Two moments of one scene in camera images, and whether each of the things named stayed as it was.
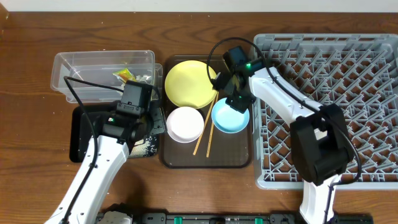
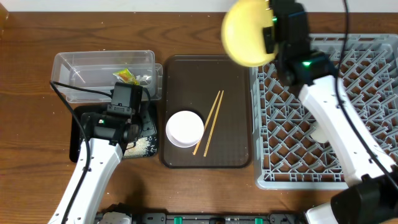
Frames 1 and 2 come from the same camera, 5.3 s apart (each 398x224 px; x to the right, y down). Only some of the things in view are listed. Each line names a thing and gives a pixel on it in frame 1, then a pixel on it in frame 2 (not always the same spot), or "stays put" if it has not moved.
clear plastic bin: x=98 y=76 stays put
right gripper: x=239 y=106 → x=268 y=35
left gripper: x=159 y=115 → x=148 y=117
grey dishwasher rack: x=358 y=73 stays put
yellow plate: x=188 y=84 → x=242 y=32
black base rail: x=251 y=218 stays put
